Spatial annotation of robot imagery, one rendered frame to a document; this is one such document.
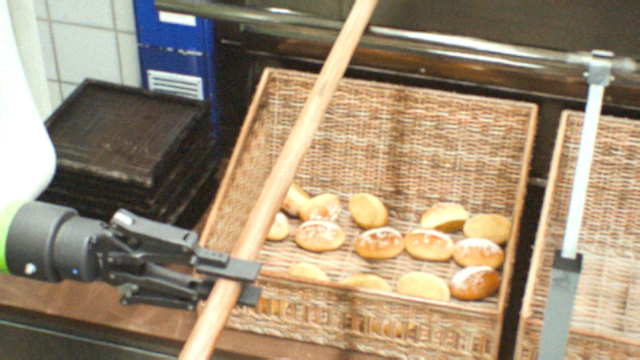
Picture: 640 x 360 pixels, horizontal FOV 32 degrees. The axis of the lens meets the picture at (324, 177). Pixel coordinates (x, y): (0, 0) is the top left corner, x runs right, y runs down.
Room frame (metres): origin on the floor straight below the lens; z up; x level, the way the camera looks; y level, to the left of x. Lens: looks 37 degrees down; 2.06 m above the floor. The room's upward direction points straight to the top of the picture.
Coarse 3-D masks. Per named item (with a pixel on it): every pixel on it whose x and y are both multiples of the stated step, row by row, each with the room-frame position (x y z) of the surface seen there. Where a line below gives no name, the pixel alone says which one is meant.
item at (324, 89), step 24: (360, 0) 1.58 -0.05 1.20; (360, 24) 1.52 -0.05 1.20; (336, 48) 1.44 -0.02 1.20; (336, 72) 1.38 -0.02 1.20; (312, 96) 1.32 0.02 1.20; (312, 120) 1.26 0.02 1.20; (288, 144) 1.21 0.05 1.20; (288, 168) 1.15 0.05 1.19; (264, 192) 1.11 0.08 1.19; (264, 216) 1.06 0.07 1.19; (240, 240) 1.02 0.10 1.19; (264, 240) 1.03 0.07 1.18; (216, 288) 0.94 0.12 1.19; (240, 288) 0.95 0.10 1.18; (216, 312) 0.90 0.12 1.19; (192, 336) 0.86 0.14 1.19; (216, 336) 0.87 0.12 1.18
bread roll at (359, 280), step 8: (344, 280) 1.55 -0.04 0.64; (352, 280) 1.54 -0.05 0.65; (360, 280) 1.54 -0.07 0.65; (368, 280) 1.54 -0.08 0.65; (376, 280) 1.54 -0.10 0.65; (384, 280) 1.55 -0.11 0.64; (376, 288) 1.53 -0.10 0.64; (384, 288) 1.53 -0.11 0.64; (368, 304) 1.51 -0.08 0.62; (376, 304) 1.51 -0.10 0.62
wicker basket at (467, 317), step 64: (256, 128) 1.85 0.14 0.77; (384, 128) 1.87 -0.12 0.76; (448, 128) 1.84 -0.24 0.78; (512, 128) 1.81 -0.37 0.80; (256, 192) 1.84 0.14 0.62; (320, 192) 1.85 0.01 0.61; (384, 192) 1.83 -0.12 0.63; (512, 192) 1.77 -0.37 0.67; (320, 256) 1.67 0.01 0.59; (512, 256) 1.49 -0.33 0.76; (256, 320) 1.47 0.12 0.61; (320, 320) 1.45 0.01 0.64; (448, 320) 1.39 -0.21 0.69
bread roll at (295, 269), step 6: (300, 264) 1.58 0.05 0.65; (306, 264) 1.58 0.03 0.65; (288, 270) 1.58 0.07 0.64; (294, 270) 1.58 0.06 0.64; (300, 270) 1.57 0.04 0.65; (306, 270) 1.57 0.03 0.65; (312, 270) 1.56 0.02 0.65; (318, 270) 1.56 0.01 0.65; (306, 276) 1.56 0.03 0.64; (312, 276) 1.55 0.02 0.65; (318, 276) 1.55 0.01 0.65; (324, 276) 1.55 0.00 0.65
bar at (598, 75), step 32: (160, 0) 1.64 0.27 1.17; (192, 0) 1.64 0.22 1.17; (320, 32) 1.57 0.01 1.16; (384, 32) 1.54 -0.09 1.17; (416, 32) 1.54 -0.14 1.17; (544, 64) 1.48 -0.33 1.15; (576, 64) 1.46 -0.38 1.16; (608, 64) 1.45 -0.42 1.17; (576, 192) 1.33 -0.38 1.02; (576, 224) 1.29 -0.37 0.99; (576, 256) 1.26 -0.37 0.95; (576, 288) 1.23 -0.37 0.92; (544, 320) 1.24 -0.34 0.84; (544, 352) 1.24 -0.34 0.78
